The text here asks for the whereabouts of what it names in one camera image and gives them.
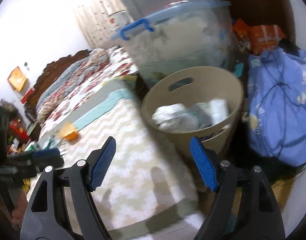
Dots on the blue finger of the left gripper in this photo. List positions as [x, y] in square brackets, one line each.
[46, 153]

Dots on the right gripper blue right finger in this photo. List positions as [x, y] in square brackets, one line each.
[259, 216]

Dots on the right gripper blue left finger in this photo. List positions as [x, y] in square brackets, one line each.
[46, 216]

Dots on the orange peel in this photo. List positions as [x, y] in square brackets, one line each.
[68, 132]

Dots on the beige plastic trash bin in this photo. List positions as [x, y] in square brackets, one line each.
[209, 101]

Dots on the person's left hand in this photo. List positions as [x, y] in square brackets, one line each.
[20, 208]

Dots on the red gift box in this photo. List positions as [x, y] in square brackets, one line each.
[17, 130]

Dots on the folded floral quilt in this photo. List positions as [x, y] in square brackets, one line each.
[71, 78]

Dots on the patterned bed cover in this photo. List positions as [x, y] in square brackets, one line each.
[148, 190]

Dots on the carved wooden headboard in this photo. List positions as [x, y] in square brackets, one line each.
[52, 71]

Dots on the blue fabric bundle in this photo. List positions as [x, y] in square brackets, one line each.
[277, 105]

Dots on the floral bed sheet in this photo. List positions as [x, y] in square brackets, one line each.
[120, 64]

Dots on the orange snack bag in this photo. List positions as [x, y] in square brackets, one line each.
[256, 39]

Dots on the white enamel star mug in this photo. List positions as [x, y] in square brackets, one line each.
[119, 19]

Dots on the lower clear storage box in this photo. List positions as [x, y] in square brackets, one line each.
[184, 35]

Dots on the beige leaf pattern curtain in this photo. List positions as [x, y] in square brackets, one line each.
[93, 20]

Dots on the red yellow wall calendar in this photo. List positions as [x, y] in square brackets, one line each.
[20, 85]

